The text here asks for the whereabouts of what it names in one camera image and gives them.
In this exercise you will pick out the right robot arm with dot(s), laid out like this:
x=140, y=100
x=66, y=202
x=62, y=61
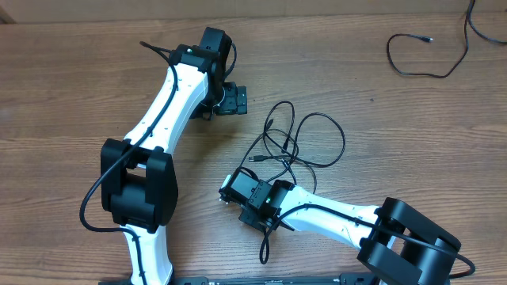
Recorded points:
x=397, y=243

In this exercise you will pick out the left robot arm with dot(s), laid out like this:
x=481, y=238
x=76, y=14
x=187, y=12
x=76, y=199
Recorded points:
x=138, y=180

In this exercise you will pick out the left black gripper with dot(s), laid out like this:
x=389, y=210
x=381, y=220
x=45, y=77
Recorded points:
x=234, y=98

